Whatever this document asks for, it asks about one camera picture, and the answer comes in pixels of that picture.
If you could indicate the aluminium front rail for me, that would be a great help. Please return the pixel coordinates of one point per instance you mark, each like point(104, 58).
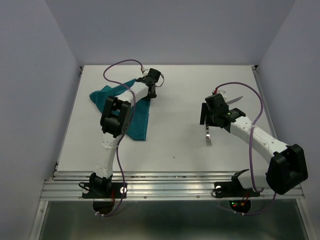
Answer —
point(142, 186)

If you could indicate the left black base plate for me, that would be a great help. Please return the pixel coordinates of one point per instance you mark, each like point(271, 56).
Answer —
point(116, 190)

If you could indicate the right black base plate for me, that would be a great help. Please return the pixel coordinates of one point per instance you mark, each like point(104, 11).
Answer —
point(233, 188)

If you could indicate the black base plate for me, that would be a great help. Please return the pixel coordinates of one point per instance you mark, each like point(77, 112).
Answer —
point(233, 188)
point(116, 190)

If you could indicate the teal cloth napkin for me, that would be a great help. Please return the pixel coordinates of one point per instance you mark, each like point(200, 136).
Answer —
point(138, 126)

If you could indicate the metal knife black handle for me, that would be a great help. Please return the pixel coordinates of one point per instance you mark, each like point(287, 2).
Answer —
point(234, 100)

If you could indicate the aluminium rail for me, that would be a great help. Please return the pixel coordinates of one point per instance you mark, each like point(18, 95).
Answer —
point(266, 110)
point(142, 186)

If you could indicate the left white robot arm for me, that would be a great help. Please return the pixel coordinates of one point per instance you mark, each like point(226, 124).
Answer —
point(115, 122)

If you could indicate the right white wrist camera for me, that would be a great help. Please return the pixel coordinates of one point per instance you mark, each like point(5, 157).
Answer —
point(223, 93)

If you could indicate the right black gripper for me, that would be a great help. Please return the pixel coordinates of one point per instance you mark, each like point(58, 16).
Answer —
point(204, 111)

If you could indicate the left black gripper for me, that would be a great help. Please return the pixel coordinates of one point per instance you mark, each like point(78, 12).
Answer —
point(152, 95)

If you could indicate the aluminium right side rail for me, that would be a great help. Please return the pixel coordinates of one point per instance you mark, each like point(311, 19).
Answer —
point(266, 110)

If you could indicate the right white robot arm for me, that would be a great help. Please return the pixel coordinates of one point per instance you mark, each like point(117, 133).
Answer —
point(287, 166)

